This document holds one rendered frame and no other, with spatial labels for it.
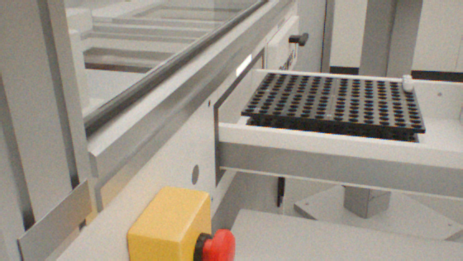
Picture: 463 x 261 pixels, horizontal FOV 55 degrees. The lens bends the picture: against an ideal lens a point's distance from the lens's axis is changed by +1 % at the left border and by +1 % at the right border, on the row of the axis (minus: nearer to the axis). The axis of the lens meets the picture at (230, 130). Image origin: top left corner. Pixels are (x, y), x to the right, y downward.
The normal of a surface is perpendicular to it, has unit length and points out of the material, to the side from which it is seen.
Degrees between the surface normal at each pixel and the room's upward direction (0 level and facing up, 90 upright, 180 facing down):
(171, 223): 0
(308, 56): 90
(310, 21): 90
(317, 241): 0
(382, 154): 90
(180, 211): 0
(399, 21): 90
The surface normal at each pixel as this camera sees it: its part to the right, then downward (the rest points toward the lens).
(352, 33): -0.22, 0.40
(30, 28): 0.96, 0.11
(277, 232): -0.01, -0.91
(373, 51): -0.84, 0.23
